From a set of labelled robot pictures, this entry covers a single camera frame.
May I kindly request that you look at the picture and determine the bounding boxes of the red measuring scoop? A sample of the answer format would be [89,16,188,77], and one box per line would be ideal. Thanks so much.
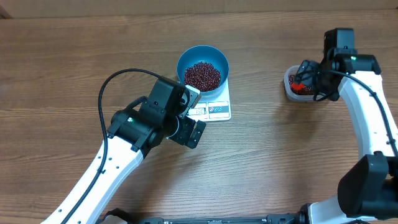
[290,83,305,91]

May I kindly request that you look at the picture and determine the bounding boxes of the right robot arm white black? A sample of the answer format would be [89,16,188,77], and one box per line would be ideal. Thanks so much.
[287,28,397,223]

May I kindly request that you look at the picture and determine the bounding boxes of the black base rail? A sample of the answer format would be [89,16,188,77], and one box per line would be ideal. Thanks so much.
[96,213,309,224]

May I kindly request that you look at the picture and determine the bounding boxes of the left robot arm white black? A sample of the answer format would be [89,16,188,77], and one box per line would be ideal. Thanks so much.
[44,77,206,223]

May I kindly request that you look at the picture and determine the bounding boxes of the white kitchen scale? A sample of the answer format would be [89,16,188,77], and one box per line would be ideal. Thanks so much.
[187,79,231,122]

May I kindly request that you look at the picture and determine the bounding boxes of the red beans in bowl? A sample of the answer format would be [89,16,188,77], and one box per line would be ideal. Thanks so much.
[184,62,221,92]

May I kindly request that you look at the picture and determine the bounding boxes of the clear plastic container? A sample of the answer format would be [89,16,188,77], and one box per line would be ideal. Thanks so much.
[284,65,313,103]

